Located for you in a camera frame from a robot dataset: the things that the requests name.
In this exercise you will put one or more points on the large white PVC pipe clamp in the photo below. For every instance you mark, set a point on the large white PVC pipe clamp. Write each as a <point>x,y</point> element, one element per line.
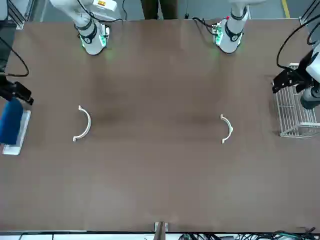
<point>89,123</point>

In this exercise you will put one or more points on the white box with yellow label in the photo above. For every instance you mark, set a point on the white box with yellow label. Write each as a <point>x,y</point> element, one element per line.
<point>110,6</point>

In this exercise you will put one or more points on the blue towel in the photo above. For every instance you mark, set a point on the blue towel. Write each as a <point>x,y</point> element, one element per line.
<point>10,120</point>

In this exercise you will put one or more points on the small white PVC pipe clamp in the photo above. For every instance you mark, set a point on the small white PVC pipe clamp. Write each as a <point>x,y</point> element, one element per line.
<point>231,129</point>

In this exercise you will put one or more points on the green circuit board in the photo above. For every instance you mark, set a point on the green circuit board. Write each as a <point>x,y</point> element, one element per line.
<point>107,32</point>
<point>217,32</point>

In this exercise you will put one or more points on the person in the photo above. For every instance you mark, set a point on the person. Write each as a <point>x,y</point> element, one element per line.
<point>152,8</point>

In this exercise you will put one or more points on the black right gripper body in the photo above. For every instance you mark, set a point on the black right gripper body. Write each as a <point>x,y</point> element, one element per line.
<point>7,83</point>

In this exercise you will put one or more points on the aluminium frame post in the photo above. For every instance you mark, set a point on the aluminium frame post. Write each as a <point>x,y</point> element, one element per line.
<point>20,22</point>
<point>303,20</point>

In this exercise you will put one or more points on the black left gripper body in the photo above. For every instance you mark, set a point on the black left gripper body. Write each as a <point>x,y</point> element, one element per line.
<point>302,68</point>

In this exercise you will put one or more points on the white flat tray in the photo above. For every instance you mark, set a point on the white flat tray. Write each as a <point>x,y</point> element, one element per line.
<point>12,149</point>

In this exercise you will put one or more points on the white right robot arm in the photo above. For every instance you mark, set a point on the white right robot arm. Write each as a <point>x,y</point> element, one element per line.
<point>92,42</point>

